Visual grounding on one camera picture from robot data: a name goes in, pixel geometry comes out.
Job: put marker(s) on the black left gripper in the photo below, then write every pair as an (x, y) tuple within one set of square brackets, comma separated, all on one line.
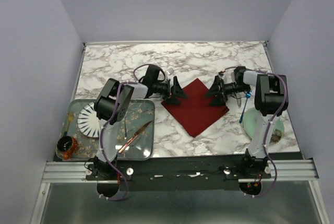
[(177, 91)]

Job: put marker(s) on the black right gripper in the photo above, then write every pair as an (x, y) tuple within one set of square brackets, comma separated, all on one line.
[(218, 100)]

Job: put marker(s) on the dark red cloth napkin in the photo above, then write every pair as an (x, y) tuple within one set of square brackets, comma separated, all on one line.
[(194, 113)]

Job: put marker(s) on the blue handled fork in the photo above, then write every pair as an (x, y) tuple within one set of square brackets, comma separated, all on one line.
[(247, 97)]

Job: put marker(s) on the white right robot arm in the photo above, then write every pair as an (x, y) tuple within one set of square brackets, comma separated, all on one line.
[(271, 99)]

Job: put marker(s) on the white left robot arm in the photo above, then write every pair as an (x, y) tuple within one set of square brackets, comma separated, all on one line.
[(112, 103)]

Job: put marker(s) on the silver table knife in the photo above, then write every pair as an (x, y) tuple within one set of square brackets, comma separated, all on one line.
[(239, 100)]

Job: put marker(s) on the rose gold knife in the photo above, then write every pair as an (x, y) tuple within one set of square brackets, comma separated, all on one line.
[(134, 136)]

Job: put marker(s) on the light green plate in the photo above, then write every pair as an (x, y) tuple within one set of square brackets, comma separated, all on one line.
[(249, 124)]

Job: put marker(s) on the silver spoon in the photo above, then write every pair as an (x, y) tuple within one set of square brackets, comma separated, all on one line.
[(125, 130)]

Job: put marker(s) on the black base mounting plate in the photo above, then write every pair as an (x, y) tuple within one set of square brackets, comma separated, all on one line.
[(214, 183)]

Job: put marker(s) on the blue striped white plate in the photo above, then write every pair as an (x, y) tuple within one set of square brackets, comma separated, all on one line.
[(87, 121)]

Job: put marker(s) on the gold fork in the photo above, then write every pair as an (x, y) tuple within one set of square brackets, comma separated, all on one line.
[(70, 117)]

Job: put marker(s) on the black and orange cup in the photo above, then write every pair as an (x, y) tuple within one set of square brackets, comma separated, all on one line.
[(67, 145)]

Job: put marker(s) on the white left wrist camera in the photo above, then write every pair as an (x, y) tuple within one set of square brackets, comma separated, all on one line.
[(169, 72)]

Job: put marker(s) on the aluminium frame rail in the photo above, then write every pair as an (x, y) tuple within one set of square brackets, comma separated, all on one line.
[(149, 170)]

